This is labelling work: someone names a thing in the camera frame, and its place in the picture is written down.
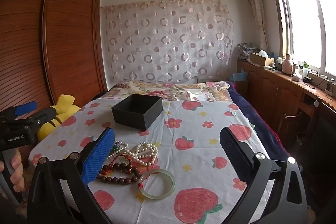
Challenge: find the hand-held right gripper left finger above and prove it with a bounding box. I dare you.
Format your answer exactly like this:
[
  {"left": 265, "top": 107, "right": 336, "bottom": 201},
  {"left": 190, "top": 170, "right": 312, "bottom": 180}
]
[{"left": 26, "top": 127, "right": 116, "bottom": 224}]

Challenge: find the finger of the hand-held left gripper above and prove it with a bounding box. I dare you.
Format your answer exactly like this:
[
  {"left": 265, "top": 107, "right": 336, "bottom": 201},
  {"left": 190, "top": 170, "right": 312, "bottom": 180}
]
[
  {"left": 28, "top": 106, "right": 58, "bottom": 126},
  {"left": 14, "top": 101, "right": 38, "bottom": 117}
]

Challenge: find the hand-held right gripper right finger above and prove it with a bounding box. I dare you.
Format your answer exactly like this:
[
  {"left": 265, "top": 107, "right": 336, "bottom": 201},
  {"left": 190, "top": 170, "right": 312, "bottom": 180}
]
[{"left": 219, "top": 126, "right": 308, "bottom": 224}]

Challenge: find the pearl and bead jewellery pile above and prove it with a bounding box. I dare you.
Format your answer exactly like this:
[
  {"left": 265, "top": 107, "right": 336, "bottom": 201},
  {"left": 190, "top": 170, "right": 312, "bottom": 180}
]
[{"left": 97, "top": 153, "right": 142, "bottom": 186}]

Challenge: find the pearl bead necklace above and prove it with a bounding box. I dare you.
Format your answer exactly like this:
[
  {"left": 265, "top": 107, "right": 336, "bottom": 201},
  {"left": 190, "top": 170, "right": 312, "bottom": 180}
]
[{"left": 106, "top": 142, "right": 159, "bottom": 167}]

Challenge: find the black cardboard box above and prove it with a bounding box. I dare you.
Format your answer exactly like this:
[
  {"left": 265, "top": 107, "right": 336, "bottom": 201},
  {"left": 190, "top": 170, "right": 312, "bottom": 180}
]
[{"left": 111, "top": 93, "right": 164, "bottom": 131}]

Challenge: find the pale green jade bangle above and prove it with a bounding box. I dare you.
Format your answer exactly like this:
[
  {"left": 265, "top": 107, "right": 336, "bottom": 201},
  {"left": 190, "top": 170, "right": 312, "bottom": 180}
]
[{"left": 138, "top": 169, "right": 176, "bottom": 200}]

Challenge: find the person's left hand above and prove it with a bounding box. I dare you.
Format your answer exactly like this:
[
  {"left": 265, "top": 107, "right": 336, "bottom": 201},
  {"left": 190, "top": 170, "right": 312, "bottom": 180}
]
[{"left": 0, "top": 147, "right": 27, "bottom": 193}]

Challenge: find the yellow plush toy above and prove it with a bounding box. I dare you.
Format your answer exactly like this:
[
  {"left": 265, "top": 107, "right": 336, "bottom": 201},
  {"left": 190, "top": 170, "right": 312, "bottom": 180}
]
[{"left": 37, "top": 94, "right": 80, "bottom": 141}]

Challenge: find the strawberry print bedsheet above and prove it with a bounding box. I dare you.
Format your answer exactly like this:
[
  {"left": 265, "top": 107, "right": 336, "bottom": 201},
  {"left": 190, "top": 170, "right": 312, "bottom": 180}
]
[{"left": 29, "top": 99, "right": 276, "bottom": 224}]

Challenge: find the navy blue blanket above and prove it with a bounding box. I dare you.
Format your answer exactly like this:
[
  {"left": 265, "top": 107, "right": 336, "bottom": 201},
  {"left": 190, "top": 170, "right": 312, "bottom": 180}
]
[{"left": 227, "top": 81, "right": 292, "bottom": 161}]

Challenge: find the wooden chair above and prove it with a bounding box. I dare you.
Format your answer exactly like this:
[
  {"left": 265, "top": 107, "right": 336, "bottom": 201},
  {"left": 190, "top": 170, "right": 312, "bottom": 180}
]
[{"left": 277, "top": 98, "right": 323, "bottom": 143}]

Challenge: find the long wooden cabinet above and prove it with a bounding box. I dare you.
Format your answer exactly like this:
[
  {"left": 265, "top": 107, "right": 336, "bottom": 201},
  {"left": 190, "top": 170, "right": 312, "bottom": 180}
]
[{"left": 236, "top": 59, "right": 336, "bottom": 161}]

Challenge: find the blue bag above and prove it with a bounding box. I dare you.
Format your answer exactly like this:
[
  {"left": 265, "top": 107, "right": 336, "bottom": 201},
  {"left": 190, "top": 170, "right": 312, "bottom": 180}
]
[{"left": 230, "top": 69, "right": 248, "bottom": 83}]

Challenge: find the brown wooden wardrobe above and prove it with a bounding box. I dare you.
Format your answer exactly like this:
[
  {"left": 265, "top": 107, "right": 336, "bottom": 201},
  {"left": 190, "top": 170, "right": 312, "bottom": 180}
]
[{"left": 0, "top": 0, "right": 108, "bottom": 135}]

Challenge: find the floral quilt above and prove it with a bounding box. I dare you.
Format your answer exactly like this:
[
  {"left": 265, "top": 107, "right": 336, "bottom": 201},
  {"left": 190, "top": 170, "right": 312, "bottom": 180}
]
[{"left": 106, "top": 81, "right": 231, "bottom": 102}]

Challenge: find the open cardboard box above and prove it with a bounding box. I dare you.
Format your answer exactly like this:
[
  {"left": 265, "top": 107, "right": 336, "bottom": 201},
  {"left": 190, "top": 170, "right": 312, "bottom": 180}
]
[{"left": 249, "top": 52, "right": 275, "bottom": 67}]

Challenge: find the stack of folded clothes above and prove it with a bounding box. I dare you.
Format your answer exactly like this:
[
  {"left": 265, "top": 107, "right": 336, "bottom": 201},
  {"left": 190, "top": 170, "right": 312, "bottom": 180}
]
[{"left": 238, "top": 42, "right": 260, "bottom": 60}]

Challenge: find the beige window curtain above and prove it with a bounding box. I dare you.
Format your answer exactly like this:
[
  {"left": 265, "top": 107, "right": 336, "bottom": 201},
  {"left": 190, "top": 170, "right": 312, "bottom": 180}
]
[{"left": 244, "top": 0, "right": 269, "bottom": 51}]

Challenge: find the window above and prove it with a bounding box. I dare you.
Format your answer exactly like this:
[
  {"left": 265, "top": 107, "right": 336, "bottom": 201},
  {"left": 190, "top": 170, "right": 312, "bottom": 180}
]
[{"left": 268, "top": 0, "right": 336, "bottom": 77}]

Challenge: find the circle pattern wall curtain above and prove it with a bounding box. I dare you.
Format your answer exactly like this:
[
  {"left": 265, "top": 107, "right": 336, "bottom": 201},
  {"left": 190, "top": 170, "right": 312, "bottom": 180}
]
[{"left": 101, "top": 0, "right": 235, "bottom": 83}]

